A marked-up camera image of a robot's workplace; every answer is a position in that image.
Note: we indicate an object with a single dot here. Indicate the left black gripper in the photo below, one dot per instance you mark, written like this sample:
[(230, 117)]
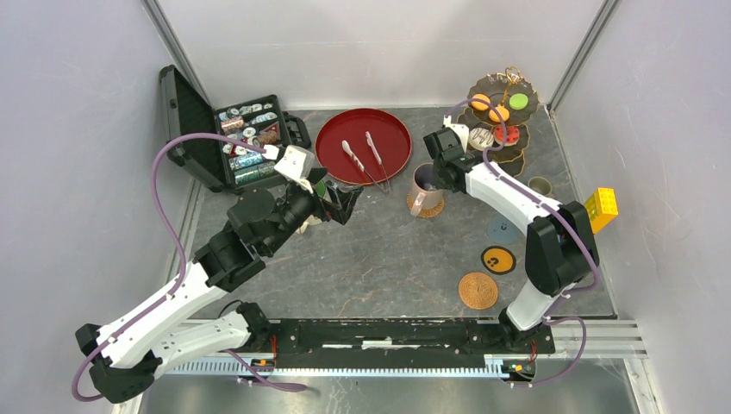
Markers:
[(343, 201)]

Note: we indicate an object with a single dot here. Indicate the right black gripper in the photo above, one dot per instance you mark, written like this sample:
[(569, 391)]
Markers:
[(438, 178)]

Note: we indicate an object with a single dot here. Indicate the white sprinkled donut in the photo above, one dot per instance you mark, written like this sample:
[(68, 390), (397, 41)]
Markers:
[(481, 138)]

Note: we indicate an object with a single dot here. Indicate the pink beige mug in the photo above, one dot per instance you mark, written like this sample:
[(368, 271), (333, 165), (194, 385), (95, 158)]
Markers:
[(423, 189)]

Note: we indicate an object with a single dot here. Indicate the woven coaster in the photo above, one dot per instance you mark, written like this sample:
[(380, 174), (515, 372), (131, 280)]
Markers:
[(425, 213), (478, 291)]

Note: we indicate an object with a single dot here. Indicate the orange macaron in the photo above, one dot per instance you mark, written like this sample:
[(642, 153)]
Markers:
[(480, 102), (499, 114)]

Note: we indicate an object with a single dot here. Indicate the blue round coaster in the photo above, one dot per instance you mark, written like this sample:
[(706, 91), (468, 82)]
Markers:
[(502, 231)]

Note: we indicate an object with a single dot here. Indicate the small grey-green cup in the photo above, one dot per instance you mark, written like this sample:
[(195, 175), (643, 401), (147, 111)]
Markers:
[(541, 185)]

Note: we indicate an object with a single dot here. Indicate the green macaron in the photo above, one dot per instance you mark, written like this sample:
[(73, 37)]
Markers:
[(518, 101)]

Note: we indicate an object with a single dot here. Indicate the black yellow round coaster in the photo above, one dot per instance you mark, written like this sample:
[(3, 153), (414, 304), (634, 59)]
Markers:
[(498, 260)]

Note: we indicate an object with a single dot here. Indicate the green mug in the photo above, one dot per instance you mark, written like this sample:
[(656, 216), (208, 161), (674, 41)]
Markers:
[(320, 190)]

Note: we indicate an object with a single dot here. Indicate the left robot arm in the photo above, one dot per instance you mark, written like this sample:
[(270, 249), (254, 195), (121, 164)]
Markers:
[(125, 357)]

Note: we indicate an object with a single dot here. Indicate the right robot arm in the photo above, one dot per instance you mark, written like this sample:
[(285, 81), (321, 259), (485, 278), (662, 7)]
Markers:
[(560, 247)]

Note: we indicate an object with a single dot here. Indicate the red round tray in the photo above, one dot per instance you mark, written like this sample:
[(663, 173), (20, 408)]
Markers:
[(364, 146)]

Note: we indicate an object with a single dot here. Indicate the three-tier gold dessert stand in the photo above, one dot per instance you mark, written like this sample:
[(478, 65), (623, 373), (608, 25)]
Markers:
[(499, 86)]

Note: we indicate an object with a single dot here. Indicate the black open case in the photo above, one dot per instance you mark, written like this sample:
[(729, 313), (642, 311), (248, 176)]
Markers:
[(221, 166)]

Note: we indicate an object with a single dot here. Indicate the red yellow block toy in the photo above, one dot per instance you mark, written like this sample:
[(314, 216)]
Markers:
[(601, 207)]

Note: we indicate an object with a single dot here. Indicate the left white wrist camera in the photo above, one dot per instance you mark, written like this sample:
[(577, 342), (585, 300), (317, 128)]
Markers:
[(295, 165)]

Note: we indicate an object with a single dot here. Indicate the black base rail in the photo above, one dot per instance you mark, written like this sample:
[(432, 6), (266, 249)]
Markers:
[(386, 345)]

